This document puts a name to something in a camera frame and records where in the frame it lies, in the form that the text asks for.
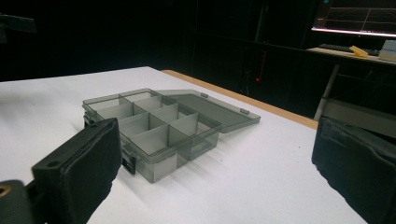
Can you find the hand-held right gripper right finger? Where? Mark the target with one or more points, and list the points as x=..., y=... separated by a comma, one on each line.
x=358, y=168

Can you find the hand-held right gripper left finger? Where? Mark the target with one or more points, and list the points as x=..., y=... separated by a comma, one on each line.
x=77, y=174

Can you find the grey transparent compartment box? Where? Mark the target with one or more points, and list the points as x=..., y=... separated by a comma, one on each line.
x=162, y=130

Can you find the wooden side desk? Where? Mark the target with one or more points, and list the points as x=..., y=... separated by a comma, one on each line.
x=351, y=93

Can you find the yellow object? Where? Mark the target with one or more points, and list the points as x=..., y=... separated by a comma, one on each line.
x=358, y=51

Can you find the black keyboard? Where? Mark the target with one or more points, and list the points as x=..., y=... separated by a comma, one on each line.
x=345, y=48

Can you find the pale blue box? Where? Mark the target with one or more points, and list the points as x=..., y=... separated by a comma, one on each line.
x=388, y=50

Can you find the computer monitor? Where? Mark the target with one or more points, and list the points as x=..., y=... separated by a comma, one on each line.
x=355, y=17

